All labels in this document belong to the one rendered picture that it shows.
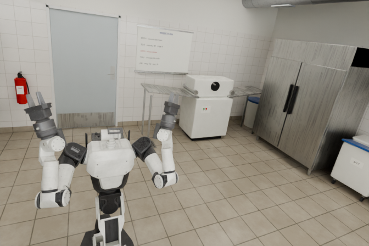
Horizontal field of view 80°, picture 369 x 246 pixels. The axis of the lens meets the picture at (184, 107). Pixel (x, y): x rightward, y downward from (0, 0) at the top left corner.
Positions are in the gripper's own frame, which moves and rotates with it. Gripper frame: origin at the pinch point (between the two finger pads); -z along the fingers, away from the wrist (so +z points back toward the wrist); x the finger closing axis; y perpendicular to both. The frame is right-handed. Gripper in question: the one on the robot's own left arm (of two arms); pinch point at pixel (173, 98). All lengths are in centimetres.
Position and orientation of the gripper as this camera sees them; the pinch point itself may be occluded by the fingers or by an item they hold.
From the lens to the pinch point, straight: 134.3
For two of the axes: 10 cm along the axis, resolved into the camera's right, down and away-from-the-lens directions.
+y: -8.3, -1.5, 5.4
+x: -5.1, -1.9, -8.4
